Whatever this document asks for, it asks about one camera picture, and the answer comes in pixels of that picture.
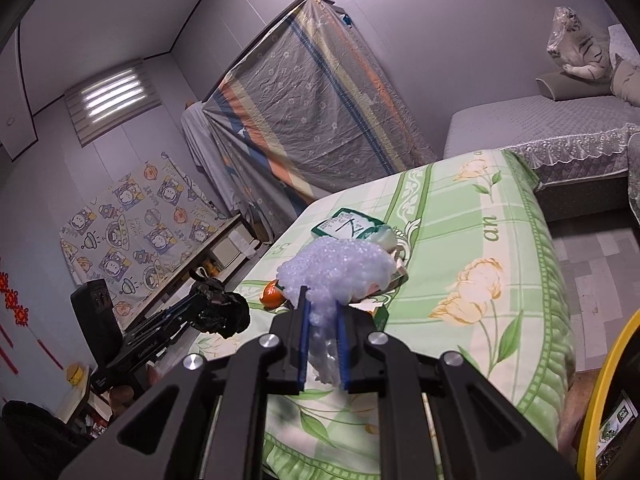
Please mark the wooden shelf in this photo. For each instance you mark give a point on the wooden shelf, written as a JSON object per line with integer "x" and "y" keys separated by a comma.
{"x": 200, "y": 260}

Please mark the orange peel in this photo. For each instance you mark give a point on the orange peel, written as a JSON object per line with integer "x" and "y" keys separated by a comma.
{"x": 273, "y": 295}

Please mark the black plastic bag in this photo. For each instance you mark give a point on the black plastic bag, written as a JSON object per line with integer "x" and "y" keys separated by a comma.
{"x": 232, "y": 315}

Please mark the grey quilted sofa bed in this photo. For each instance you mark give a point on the grey quilted sofa bed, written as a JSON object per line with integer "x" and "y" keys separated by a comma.
{"x": 540, "y": 125}

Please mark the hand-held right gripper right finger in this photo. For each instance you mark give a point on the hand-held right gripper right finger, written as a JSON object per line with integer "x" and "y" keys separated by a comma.
{"x": 341, "y": 350}

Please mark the grey lace furniture cover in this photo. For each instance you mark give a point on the grey lace furniture cover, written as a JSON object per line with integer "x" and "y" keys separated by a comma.
{"x": 634, "y": 175}

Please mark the yellow toy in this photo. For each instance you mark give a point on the yellow toy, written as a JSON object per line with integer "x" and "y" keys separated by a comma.
{"x": 75, "y": 374}

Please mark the green white snack packet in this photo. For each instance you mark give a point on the green white snack packet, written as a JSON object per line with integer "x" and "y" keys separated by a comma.
{"x": 345, "y": 224}

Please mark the person's left forearm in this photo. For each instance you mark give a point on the person's left forearm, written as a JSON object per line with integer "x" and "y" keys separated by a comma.
{"x": 35, "y": 440}

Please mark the yellow rimmed bin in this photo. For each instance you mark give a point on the yellow rimmed bin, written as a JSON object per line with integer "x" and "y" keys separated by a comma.
{"x": 602, "y": 360}

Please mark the clear bubble wrap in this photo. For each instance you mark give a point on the clear bubble wrap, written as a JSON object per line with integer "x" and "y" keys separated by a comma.
{"x": 332, "y": 270}

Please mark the olive bolster cushion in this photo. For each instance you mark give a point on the olive bolster cushion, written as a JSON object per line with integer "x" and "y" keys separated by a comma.
{"x": 570, "y": 86}

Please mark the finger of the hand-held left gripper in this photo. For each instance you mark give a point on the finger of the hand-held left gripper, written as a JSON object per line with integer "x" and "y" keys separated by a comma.
{"x": 160, "y": 332}
{"x": 175, "y": 307}

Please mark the white green plastic wrapper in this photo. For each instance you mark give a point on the white green plastic wrapper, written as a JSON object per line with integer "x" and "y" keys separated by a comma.
{"x": 386, "y": 239}

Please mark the red wall decoration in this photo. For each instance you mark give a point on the red wall decoration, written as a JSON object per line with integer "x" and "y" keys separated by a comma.
{"x": 10, "y": 305}

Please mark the green floral blanket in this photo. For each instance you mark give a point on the green floral blanket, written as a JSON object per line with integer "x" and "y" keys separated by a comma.
{"x": 450, "y": 240}

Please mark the small white table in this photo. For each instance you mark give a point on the small white table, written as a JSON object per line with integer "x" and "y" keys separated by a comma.
{"x": 82, "y": 405}

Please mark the window blind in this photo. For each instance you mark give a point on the window blind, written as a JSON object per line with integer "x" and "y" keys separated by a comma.
{"x": 112, "y": 97}

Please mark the small green carton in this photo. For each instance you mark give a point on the small green carton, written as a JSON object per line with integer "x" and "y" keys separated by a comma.
{"x": 381, "y": 317}

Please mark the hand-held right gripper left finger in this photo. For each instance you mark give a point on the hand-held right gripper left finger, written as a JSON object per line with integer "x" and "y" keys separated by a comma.
{"x": 302, "y": 345}

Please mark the striped plastic sheet cover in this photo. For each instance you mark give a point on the striped plastic sheet cover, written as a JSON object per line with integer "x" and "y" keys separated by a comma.
{"x": 310, "y": 95}

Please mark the grey cloth cover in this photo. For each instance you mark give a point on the grey cloth cover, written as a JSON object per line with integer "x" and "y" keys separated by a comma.
{"x": 205, "y": 150}

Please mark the white quilted pillow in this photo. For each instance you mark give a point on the white quilted pillow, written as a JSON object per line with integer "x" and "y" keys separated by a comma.
{"x": 625, "y": 42}

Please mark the grey green pillow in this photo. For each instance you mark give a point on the grey green pillow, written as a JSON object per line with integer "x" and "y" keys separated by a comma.
{"x": 627, "y": 82}

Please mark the green printed packet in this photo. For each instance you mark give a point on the green printed packet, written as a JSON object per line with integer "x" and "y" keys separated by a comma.
{"x": 617, "y": 420}

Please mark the tiger plush in plastic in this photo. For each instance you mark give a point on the tiger plush in plastic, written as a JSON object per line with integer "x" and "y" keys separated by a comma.
{"x": 580, "y": 45}

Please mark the cartoon printed cloth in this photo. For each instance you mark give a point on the cartoon printed cloth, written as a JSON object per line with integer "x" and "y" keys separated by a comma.
{"x": 130, "y": 230}

